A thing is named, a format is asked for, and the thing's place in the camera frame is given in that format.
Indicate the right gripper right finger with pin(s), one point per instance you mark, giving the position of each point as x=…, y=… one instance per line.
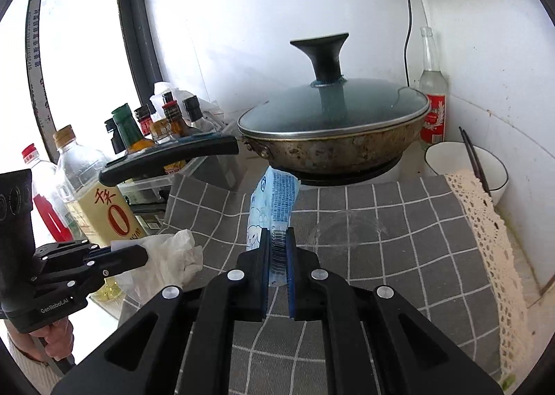
x=376, y=342

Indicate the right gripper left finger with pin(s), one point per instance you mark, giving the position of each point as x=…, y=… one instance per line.
x=179, y=342

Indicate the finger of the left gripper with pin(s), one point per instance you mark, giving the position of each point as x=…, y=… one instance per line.
x=119, y=261
x=97, y=252

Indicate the clear plastic lid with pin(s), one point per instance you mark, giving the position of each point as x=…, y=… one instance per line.
x=346, y=228

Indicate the cream knit sleeve forearm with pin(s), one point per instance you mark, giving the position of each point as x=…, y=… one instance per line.
x=40, y=374

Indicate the person's left hand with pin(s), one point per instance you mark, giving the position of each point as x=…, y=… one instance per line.
x=59, y=338

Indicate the yellow-label oil bottle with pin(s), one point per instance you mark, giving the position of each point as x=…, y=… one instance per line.
x=101, y=212

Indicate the large red-cap oil bottle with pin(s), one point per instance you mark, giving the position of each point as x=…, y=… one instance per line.
x=53, y=211

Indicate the crumpled white tissue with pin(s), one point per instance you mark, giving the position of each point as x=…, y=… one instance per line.
x=173, y=259

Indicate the clear plastic condiment tray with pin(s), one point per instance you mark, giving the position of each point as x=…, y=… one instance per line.
x=225, y=171

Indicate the grey checked lace cloth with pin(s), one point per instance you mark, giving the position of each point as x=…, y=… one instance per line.
x=447, y=252

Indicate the green-cap sauce bottle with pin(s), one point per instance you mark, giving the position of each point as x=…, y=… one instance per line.
x=129, y=131

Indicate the red-cap sauce bottle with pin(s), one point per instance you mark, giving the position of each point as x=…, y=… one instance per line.
x=175, y=119

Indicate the black-cap sauce bottle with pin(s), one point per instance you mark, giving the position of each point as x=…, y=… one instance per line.
x=197, y=119

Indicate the white ceramic bowl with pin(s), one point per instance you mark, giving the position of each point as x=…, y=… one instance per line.
x=452, y=156

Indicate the dark chopsticks pair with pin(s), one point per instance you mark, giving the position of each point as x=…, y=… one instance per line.
x=474, y=160

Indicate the glass wok lid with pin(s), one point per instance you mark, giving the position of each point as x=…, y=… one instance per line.
x=332, y=103

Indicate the red-label glass liquor bottle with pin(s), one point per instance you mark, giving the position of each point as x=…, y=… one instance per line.
x=434, y=85

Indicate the wok with black handle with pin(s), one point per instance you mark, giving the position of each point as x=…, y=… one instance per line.
x=334, y=159

